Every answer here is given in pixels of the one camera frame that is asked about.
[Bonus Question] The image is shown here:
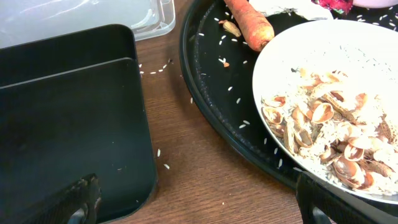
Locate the orange carrot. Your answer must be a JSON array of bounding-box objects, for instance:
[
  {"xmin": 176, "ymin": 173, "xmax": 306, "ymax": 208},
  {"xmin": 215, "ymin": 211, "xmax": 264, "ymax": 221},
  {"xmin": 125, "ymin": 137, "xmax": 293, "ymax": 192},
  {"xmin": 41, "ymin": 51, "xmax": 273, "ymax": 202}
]
[{"xmin": 224, "ymin": 0, "xmax": 275, "ymax": 52}]

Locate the peanut shell on tray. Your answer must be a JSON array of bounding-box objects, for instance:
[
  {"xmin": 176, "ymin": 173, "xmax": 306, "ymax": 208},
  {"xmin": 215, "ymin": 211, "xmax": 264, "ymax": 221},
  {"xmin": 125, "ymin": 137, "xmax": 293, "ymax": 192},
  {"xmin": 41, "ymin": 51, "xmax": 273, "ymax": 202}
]
[{"xmin": 218, "ymin": 20, "xmax": 242, "ymax": 37}]

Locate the clear plastic bin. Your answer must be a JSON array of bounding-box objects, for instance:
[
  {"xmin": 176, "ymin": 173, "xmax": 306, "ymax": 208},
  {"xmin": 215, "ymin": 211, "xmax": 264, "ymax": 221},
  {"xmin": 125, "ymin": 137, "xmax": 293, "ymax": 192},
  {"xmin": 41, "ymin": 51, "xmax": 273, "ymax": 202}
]
[{"xmin": 1, "ymin": 0, "xmax": 176, "ymax": 48}]

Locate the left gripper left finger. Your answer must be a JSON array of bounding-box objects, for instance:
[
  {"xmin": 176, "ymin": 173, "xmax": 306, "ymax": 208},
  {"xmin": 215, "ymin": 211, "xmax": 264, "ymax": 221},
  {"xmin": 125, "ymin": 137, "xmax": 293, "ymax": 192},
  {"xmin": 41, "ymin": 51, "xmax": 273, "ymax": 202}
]
[{"xmin": 12, "ymin": 174, "xmax": 101, "ymax": 224}]

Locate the grey plate with rice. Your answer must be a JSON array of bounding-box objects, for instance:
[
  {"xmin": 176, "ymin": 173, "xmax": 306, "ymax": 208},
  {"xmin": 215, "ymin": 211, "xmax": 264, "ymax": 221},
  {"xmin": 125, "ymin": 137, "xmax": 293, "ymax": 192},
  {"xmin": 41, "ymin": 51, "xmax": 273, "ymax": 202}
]
[{"xmin": 252, "ymin": 20, "xmax": 397, "ymax": 204}]

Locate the black rectangular tray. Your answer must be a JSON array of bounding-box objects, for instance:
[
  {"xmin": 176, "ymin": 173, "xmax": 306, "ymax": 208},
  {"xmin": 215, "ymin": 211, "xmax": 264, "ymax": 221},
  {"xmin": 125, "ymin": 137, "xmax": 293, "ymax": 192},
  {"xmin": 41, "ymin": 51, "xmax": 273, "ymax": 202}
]
[{"xmin": 1, "ymin": 24, "xmax": 157, "ymax": 223}]

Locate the crumpled white tissue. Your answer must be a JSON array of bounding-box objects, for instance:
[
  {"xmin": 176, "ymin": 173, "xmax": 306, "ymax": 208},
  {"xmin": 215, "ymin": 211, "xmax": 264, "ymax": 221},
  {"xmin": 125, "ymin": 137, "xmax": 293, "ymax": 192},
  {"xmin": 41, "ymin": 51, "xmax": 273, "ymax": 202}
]
[{"xmin": 249, "ymin": 0, "xmax": 333, "ymax": 21}]

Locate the round black serving tray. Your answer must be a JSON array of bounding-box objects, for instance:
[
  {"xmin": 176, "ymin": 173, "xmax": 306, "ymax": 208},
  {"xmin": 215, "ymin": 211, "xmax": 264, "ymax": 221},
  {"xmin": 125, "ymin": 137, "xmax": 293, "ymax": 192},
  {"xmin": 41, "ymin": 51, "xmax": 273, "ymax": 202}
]
[{"xmin": 178, "ymin": 0, "xmax": 398, "ymax": 218}]

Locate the red snack wrapper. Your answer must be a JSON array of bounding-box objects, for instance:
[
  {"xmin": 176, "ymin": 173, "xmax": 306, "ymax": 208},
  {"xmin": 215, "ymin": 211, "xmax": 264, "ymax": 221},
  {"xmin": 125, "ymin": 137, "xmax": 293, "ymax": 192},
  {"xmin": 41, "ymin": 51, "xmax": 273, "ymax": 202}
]
[{"xmin": 312, "ymin": 0, "xmax": 353, "ymax": 14}]

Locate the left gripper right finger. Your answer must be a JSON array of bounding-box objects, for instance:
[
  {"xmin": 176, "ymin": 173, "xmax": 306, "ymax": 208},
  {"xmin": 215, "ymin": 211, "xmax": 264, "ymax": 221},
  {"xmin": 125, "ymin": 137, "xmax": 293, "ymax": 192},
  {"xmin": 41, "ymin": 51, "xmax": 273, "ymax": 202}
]
[{"xmin": 296, "ymin": 172, "xmax": 377, "ymax": 224}]

